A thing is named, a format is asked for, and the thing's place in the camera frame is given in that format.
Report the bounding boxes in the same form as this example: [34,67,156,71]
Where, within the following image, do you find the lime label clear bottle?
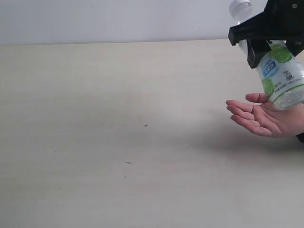
[229,0,304,110]

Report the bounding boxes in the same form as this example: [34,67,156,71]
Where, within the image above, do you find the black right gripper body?
[228,0,304,56]

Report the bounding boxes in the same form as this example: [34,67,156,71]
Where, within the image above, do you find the person's open hand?
[226,93,304,138]

